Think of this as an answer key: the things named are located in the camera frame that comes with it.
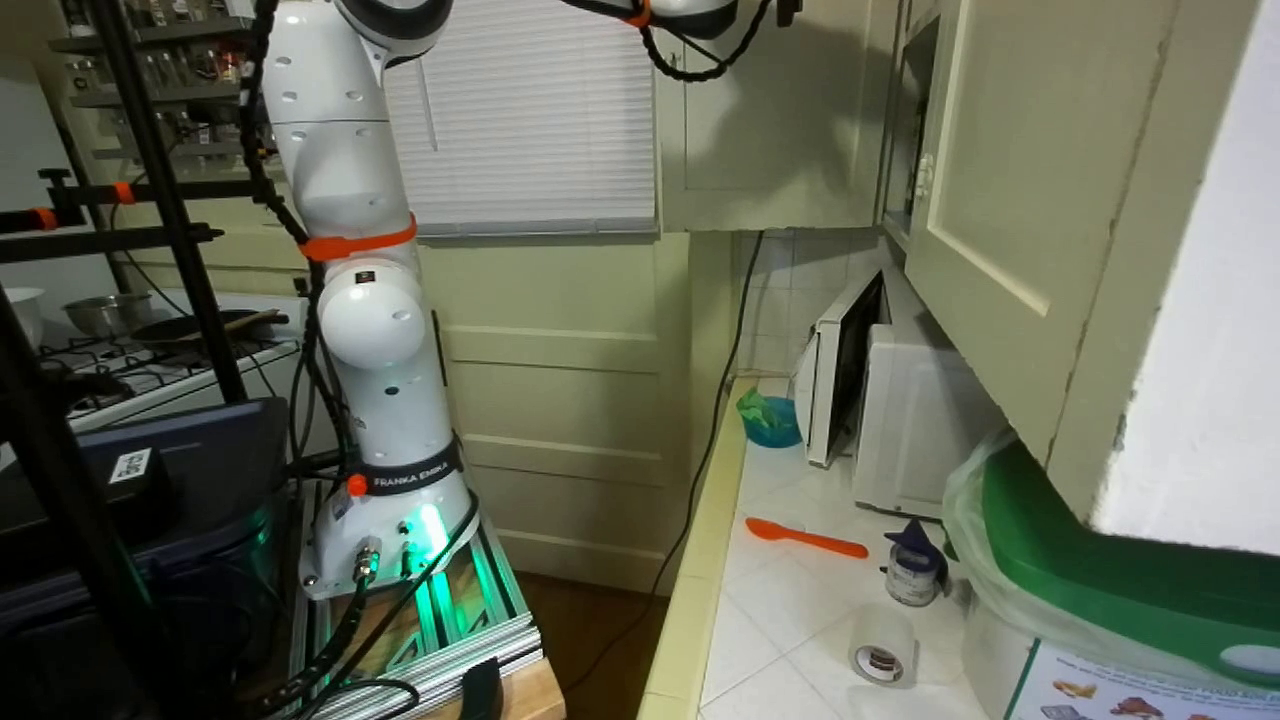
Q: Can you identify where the aluminium robot base stand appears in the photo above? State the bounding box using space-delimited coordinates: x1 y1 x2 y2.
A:
283 517 572 720

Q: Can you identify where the blue plastic bowl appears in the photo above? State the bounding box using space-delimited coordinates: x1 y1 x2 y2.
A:
736 387 810 454

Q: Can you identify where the orange plastic spoon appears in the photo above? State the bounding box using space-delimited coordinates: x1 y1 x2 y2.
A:
739 511 873 565

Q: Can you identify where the white window blind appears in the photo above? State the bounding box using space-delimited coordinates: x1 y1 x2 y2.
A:
384 0 664 243

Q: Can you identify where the silver white microwave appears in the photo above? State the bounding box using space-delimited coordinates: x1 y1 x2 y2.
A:
794 271 1012 517

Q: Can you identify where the clear glass cup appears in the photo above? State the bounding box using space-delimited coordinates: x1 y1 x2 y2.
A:
848 599 929 692

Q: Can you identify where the closed cream cabinet door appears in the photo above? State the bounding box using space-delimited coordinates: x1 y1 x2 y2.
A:
906 0 1265 523

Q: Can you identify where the dark blue storage bin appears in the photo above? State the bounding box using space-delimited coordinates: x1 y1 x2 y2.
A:
0 395 292 720

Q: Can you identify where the black equipment rack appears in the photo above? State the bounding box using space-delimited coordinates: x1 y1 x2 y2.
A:
0 0 257 720

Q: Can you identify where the green white electric kettle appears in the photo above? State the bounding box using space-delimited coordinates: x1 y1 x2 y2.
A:
939 438 1280 720

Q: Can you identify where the printed plastic package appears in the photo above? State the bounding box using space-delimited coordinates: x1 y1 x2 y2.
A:
1005 639 1280 720

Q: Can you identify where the dark green cable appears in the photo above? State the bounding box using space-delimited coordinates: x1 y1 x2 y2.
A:
650 234 767 599

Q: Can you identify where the wide orange arm strap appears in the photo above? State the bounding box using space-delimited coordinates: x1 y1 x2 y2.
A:
302 216 419 268

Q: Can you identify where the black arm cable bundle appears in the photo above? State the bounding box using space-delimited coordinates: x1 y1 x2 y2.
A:
237 0 352 535

